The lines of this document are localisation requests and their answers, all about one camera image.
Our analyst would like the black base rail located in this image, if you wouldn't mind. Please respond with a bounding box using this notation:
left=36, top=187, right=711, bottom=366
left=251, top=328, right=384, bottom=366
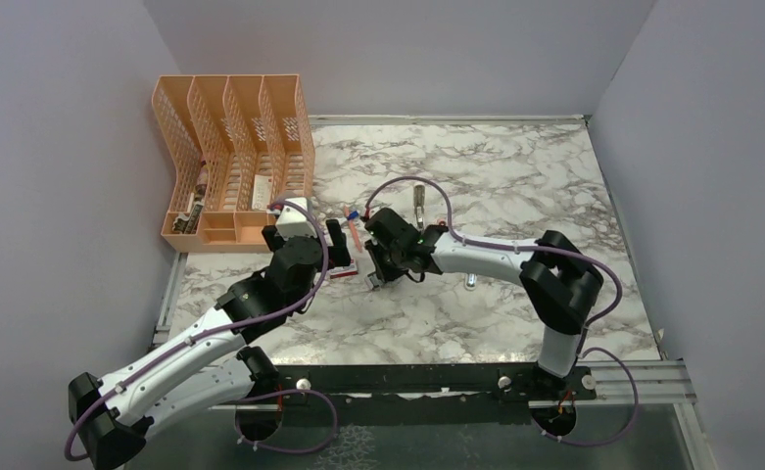
left=143, top=347, right=598, bottom=430

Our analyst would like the white card in organizer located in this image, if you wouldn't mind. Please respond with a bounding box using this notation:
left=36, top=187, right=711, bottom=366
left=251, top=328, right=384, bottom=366
left=251, top=174, right=273, bottom=212

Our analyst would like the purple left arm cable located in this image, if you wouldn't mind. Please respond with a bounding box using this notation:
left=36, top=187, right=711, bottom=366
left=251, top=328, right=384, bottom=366
left=64, top=201, right=339, bottom=463

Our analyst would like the orange plastic file organizer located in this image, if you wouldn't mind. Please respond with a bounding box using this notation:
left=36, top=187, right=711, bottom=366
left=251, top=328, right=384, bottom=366
left=151, top=74, right=315, bottom=253

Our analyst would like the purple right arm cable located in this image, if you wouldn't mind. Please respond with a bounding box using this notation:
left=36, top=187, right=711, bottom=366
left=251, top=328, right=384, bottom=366
left=363, top=176, right=641, bottom=448

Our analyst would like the red staple box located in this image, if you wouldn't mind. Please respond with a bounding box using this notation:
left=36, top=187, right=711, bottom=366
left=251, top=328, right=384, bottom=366
left=328, top=259, right=359, bottom=279

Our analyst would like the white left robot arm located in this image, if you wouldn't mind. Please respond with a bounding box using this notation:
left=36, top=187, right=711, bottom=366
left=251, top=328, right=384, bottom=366
left=64, top=198, right=352, bottom=469

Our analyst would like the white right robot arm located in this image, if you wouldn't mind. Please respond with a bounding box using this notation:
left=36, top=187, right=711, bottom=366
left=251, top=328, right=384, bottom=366
left=363, top=208, right=603, bottom=399

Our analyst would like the grey staple tray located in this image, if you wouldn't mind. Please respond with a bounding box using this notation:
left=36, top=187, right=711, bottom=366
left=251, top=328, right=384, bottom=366
left=365, top=273, right=387, bottom=291

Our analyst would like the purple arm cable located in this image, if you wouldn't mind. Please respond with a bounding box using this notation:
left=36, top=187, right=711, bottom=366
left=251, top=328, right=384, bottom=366
left=363, top=176, right=641, bottom=448
left=64, top=201, right=339, bottom=463

